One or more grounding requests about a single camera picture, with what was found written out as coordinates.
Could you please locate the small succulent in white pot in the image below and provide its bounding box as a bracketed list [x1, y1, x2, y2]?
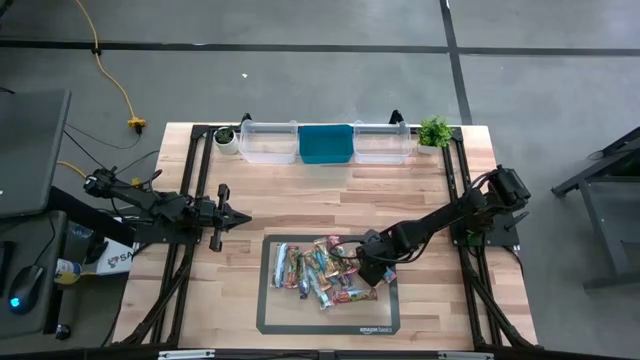
[213, 125, 241, 156]

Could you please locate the white LED light strip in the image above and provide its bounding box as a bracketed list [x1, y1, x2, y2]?
[438, 351, 494, 360]
[157, 349, 216, 360]

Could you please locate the blue red snack bag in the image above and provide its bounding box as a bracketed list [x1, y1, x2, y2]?
[271, 242, 289, 290]

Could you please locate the black computer mouse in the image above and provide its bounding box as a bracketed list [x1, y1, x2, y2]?
[7, 264, 45, 316]

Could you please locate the dark grey monitor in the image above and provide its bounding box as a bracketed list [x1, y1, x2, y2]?
[0, 88, 72, 220]

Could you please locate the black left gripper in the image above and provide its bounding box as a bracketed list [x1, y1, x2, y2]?
[192, 183, 253, 253]

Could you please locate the yellow extension cord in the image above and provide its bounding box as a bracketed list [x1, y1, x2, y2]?
[73, 0, 148, 135]

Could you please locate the clear plastic bin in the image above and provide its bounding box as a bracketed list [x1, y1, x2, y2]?
[238, 118, 300, 165]
[352, 119, 413, 166]

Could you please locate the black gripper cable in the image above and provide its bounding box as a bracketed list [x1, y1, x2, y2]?
[327, 237, 374, 265]

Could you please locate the white printed cardboard box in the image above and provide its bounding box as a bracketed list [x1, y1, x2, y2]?
[92, 238, 136, 277]

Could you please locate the white yellow bottle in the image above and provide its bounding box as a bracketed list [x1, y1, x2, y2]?
[53, 257, 84, 286]

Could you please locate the grey-bordered silicone mat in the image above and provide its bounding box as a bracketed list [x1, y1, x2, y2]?
[255, 233, 401, 336]

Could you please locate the black metal side table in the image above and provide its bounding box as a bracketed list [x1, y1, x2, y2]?
[549, 124, 640, 291]

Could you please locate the grey desk pad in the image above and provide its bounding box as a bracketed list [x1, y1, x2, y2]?
[0, 209, 69, 341]

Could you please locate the teal plastic bin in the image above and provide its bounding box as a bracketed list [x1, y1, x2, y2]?
[298, 123, 355, 166]

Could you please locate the black aluminium rig frame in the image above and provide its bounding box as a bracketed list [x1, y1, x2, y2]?
[110, 109, 540, 360]

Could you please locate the leafy plant in white pot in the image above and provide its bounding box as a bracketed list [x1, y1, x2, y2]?
[416, 115, 454, 156]

